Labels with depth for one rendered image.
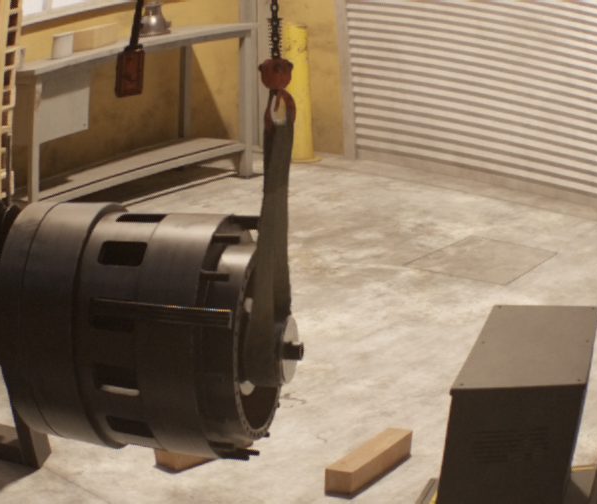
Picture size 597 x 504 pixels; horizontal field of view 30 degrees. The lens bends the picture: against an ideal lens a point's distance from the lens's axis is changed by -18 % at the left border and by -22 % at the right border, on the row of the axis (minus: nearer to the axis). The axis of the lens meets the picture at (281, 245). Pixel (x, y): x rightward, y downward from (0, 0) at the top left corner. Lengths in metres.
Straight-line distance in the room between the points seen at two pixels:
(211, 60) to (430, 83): 1.67
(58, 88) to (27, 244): 4.70
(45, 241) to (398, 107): 6.32
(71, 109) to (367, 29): 2.49
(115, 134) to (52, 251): 6.00
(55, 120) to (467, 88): 2.88
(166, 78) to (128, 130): 0.49
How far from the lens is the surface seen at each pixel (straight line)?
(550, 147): 8.02
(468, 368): 2.46
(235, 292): 2.44
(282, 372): 2.55
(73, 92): 7.33
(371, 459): 3.83
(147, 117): 8.71
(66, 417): 2.57
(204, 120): 9.14
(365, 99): 8.89
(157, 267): 2.45
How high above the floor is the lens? 1.69
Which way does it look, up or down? 14 degrees down
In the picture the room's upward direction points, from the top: 2 degrees counter-clockwise
